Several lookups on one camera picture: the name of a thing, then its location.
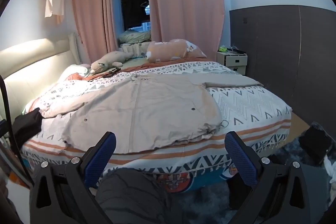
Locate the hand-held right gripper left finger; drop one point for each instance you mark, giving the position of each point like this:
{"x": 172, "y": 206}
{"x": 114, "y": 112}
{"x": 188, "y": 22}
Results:
{"x": 101, "y": 158}

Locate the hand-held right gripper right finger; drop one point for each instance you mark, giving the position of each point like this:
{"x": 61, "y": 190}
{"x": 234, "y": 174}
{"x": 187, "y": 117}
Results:
{"x": 240, "y": 161}

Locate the beige jacket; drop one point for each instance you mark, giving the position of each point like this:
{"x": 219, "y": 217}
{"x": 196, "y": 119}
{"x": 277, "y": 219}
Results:
{"x": 147, "y": 113}

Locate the blue printed bed sheet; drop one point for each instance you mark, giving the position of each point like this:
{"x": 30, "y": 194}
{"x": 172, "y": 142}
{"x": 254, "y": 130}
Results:
{"x": 207, "y": 176}

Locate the person's leg in grey pants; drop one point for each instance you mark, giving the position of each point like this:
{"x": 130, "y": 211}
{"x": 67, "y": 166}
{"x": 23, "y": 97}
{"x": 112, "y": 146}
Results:
{"x": 131, "y": 197}

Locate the fuzzy grey rug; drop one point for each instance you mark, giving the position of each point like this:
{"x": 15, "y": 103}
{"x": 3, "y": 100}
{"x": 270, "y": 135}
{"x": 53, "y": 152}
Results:
{"x": 204, "y": 203}

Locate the geometric patterned blanket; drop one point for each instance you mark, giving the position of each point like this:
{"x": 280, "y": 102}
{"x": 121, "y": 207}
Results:
{"x": 249, "y": 106}

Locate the black bag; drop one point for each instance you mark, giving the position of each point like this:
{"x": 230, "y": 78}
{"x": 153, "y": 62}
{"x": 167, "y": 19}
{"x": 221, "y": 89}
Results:
{"x": 315, "y": 142}

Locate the black cloth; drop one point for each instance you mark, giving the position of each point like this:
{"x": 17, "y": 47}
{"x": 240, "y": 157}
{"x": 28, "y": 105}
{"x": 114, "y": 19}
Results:
{"x": 26, "y": 124}

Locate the white pillow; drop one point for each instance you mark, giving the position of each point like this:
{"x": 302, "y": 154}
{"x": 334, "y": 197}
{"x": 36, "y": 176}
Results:
{"x": 76, "y": 70}

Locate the white cloth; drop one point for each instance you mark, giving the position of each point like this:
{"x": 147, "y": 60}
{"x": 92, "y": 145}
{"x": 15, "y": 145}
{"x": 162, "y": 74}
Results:
{"x": 332, "y": 182}

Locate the cream nightstand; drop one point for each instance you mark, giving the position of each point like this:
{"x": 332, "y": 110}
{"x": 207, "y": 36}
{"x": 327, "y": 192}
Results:
{"x": 233, "y": 62}

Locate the grey plush animal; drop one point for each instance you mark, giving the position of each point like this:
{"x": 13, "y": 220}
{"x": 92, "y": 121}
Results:
{"x": 110, "y": 60}

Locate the black metal stand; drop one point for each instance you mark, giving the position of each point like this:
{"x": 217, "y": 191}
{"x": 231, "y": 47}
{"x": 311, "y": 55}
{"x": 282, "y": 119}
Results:
{"x": 9, "y": 119}

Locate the rust orange bed sheet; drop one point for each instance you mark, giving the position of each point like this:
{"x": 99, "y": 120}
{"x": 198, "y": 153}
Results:
{"x": 157, "y": 65}

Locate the small green item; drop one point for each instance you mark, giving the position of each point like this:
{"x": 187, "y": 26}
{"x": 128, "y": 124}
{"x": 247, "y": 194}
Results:
{"x": 223, "y": 49}

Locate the cream padded headboard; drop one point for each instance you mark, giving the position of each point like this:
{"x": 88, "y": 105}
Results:
{"x": 31, "y": 66}

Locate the pale green pillow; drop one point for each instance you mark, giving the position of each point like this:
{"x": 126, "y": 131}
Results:
{"x": 134, "y": 36}

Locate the peach plush pillow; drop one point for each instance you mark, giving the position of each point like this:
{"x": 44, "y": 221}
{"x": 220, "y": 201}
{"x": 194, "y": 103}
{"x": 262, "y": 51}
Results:
{"x": 170, "y": 50}

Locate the pink curtain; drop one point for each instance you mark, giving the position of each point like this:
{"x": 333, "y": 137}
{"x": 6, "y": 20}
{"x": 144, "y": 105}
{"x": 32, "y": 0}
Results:
{"x": 89, "y": 16}
{"x": 183, "y": 3}

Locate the dark hanging garment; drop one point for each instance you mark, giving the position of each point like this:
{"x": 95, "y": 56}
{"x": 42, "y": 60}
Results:
{"x": 134, "y": 3}

